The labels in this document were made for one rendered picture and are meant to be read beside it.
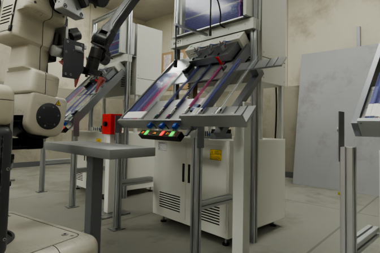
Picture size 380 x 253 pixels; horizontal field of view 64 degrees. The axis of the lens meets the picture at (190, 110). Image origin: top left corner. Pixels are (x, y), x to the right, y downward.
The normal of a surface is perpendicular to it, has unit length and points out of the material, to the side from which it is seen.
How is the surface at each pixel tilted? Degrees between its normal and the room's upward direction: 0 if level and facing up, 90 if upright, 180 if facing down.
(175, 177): 90
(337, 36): 90
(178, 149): 90
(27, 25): 90
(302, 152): 80
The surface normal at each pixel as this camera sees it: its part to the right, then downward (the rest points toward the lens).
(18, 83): -0.51, -0.19
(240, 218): -0.69, -0.05
